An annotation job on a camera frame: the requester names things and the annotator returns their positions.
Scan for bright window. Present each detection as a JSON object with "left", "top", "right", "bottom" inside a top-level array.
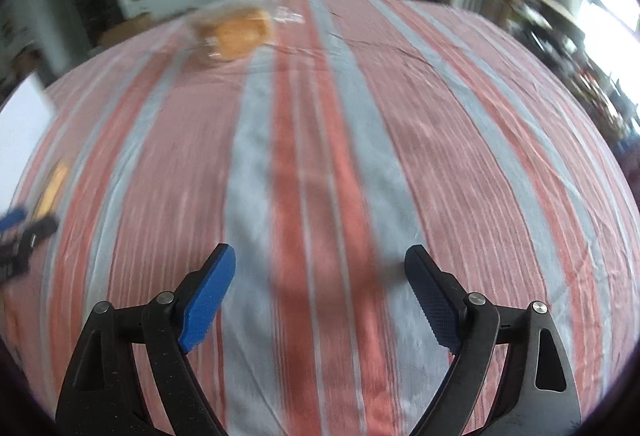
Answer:
[{"left": 580, "top": 0, "right": 640, "bottom": 84}]

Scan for yellow snack packet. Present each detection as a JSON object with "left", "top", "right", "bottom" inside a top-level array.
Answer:
[{"left": 30, "top": 159, "right": 71, "bottom": 223}]

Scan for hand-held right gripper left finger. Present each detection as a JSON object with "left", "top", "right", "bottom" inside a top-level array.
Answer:
[{"left": 55, "top": 243, "right": 237, "bottom": 436}]

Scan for cluttered wooden shelf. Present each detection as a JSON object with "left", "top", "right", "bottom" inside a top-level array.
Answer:
[{"left": 450, "top": 0, "right": 640, "bottom": 152}]

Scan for bagged bread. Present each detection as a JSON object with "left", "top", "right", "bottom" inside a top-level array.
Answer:
[{"left": 187, "top": 0, "right": 303, "bottom": 67}]

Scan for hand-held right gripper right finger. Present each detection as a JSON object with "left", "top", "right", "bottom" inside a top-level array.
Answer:
[{"left": 404, "top": 243, "right": 583, "bottom": 436}]

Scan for pink grey striped bed sheet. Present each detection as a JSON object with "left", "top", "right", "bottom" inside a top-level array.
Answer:
[{"left": 0, "top": 0, "right": 637, "bottom": 436}]

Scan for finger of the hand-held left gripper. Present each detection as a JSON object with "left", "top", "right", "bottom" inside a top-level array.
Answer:
[
  {"left": 20, "top": 215, "right": 61, "bottom": 244},
  {"left": 0, "top": 209, "right": 29, "bottom": 233}
]

